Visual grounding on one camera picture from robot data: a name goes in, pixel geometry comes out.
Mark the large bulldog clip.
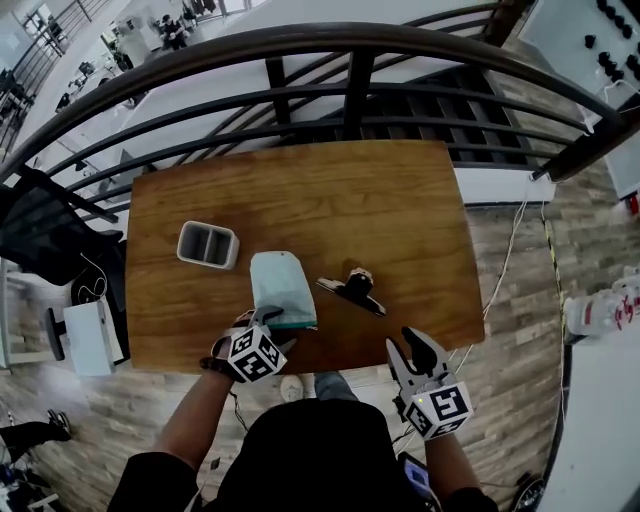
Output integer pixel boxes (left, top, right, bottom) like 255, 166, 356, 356
315, 268, 388, 318

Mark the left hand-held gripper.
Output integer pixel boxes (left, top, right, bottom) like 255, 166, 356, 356
209, 305, 299, 385

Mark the person's black shirt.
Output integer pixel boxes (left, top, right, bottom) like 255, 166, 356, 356
107, 397, 501, 512

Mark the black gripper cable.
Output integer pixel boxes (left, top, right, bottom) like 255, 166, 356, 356
227, 391, 250, 432

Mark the dark beaded bracelet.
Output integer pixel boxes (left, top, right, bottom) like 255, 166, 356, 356
199, 349, 234, 382

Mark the smartphone with lit screen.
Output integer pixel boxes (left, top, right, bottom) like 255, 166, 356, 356
397, 452, 436, 501

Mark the person's grey trouser leg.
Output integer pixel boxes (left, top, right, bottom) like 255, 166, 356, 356
313, 370, 359, 402

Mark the black mesh office chair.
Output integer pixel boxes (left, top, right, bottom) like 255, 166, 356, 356
0, 164, 131, 361

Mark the person's white shoe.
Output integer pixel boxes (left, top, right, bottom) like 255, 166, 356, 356
279, 374, 306, 403

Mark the light green pouch bag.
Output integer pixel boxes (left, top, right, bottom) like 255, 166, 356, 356
248, 250, 319, 331

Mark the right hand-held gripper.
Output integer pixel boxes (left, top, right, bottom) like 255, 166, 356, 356
384, 326, 475, 442

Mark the white cabinet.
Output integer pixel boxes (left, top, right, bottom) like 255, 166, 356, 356
542, 339, 640, 512

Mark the long white cable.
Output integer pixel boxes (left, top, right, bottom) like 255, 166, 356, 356
447, 197, 531, 371

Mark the white box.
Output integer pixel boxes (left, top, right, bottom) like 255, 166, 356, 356
63, 298, 124, 377

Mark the person's right forearm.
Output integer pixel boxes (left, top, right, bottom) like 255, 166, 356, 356
423, 432, 481, 501

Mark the thin white charging cable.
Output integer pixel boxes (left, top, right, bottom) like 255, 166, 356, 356
79, 252, 109, 301

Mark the white divided pen holder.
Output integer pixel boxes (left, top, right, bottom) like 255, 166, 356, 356
176, 220, 240, 271

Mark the wooden table with hairpin legs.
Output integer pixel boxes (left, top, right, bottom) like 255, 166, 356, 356
124, 139, 486, 376

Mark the dark curved railing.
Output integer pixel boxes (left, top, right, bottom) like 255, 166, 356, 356
0, 22, 640, 224

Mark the yellow black striped cable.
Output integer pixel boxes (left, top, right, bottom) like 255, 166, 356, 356
543, 219, 567, 344

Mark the person's left forearm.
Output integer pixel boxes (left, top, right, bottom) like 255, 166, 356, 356
152, 369, 236, 471

